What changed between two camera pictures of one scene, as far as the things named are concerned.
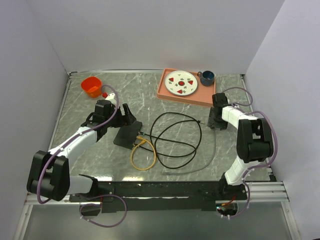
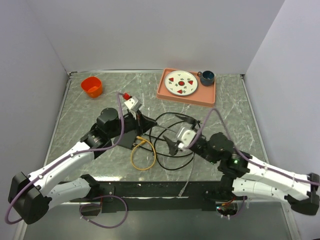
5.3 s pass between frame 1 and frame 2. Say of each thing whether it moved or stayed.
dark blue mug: stayed
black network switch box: stayed
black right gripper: moved
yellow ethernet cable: stayed
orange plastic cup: stayed
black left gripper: moved
